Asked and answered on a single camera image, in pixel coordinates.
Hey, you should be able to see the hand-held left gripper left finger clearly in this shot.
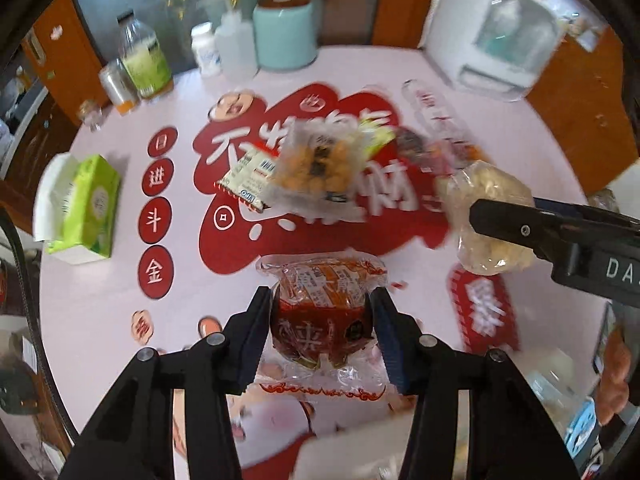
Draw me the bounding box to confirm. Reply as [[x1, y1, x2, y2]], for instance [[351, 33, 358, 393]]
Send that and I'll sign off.
[[57, 286, 273, 480]]

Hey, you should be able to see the clear orange puff packet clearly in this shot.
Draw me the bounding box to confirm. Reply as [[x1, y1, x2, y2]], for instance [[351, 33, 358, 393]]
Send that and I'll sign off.
[[266, 121, 372, 207]]

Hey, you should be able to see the white plastic tray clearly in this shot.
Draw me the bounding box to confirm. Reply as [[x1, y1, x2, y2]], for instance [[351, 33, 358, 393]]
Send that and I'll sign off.
[[297, 355, 598, 480]]

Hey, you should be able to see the clear cracker pieces packet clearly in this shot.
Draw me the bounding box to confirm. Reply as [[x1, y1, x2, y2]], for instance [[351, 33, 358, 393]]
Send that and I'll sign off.
[[441, 159, 537, 274]]

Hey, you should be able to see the clear squeeze wash bottle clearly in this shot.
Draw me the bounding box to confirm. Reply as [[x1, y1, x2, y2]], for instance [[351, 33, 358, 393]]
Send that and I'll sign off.
[[199, 0, 261, 82]]

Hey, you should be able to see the small glass jar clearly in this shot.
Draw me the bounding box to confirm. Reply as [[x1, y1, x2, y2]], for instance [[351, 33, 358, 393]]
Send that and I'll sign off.
[[76, 99, 107, 132]]

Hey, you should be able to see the white green barcode packet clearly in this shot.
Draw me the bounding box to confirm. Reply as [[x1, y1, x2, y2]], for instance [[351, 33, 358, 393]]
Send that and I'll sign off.
[[216, 146, 282, 212]]

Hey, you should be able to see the white countertop appliance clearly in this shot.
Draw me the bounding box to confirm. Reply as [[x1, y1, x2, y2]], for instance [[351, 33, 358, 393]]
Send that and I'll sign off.
[[421, 0, 569, 104]]

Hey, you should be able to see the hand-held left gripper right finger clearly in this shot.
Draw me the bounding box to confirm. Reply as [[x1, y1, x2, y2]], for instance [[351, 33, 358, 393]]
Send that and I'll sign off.
[[367, 287, 583, 480]]

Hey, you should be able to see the teal canister brown lid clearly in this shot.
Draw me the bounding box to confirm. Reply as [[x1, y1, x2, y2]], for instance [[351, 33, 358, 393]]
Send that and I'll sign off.
[[251, 0, 319, 73]]

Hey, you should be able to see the metal can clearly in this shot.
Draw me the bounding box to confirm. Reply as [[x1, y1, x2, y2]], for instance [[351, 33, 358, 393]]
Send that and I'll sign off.
[[97, 57, 141, 114]]

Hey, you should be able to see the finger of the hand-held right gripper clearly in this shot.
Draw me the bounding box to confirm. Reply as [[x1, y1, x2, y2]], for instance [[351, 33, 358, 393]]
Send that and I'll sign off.
[[532, 199, 640, 235], [469, 199, 566, 261]]

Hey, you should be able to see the person's right hand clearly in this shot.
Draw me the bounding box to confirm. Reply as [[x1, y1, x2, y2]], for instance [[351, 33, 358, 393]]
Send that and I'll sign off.
[[596, 326, 640, 425]]

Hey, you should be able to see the white pill bottle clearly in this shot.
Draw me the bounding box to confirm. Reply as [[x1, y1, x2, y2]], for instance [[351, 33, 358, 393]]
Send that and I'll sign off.
[[190, 21, 223, 79]]

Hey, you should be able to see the red spicy snack packet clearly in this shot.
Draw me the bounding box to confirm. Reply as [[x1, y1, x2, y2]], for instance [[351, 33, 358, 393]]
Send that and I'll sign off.
[[255, 249, 392, 402]]

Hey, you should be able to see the green tissue box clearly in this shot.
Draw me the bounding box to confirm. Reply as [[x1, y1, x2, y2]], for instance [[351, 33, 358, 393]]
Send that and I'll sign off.
[[33, 153, 122, 266]]

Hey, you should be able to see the black cable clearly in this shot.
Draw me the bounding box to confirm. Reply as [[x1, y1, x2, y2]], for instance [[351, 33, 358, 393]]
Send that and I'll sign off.
[[0, 207, 73, 456]]

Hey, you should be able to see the glass bottle green label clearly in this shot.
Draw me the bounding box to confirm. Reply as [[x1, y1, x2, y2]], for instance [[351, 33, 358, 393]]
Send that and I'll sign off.
[[116, 9, 175, 101]]

